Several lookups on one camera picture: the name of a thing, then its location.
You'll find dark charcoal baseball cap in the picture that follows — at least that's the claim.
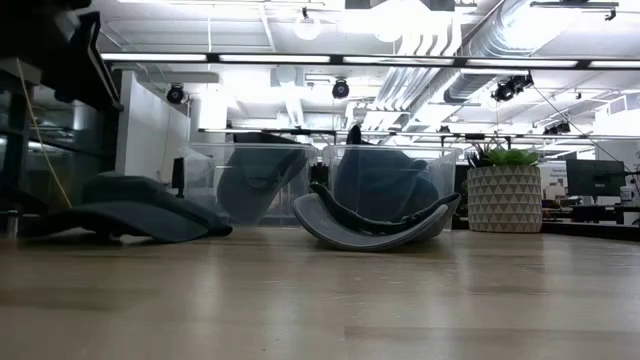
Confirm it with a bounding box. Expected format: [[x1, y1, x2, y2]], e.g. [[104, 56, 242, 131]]
[[22, 171, 235, 245]]

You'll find succulent in patterned white pot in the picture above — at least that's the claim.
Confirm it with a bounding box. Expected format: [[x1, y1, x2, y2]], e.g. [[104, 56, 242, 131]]
[[466, 143, 543, 234]]

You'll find clear plastic bin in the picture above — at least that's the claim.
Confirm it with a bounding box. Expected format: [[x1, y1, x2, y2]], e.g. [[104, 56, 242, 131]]
[[321, 143, 464, 230], [180, 141, 319, 227]]

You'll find dark blue denim hat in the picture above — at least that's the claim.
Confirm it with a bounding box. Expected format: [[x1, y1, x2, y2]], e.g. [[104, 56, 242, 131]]
[[399, 177, 442, 221], [332, 124, 430, 224]]

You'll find black aluminium table frame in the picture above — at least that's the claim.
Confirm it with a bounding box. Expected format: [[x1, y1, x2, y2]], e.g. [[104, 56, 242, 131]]
[[452, 218, 640, 243]]

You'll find round white pendant lamp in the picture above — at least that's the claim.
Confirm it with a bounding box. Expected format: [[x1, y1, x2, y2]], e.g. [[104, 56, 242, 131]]
[[293, 7, 323, 41]]

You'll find thin yellow cable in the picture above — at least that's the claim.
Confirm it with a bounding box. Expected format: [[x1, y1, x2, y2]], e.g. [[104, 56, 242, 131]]
[[16, 58, 73, 209]]

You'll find long linear ceiling light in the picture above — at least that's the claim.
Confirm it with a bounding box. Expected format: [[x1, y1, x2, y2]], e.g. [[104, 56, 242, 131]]
[[99, 51, 640, 70]]

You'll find silver ventilation duct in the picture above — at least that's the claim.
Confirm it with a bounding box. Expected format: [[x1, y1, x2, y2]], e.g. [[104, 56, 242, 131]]
[[443, 0, 576, 105]]

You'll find black office desk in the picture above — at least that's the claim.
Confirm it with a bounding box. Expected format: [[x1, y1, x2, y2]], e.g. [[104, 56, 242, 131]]
[[542, 198, 640, 226]]

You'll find black office monitor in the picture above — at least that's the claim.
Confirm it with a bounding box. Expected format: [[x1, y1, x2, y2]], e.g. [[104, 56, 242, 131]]
[[565, 159, 627, 198]]

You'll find grey cap with dark lining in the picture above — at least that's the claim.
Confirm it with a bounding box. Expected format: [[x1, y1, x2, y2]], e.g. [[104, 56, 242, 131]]
[[292, 182, 462, 253]]

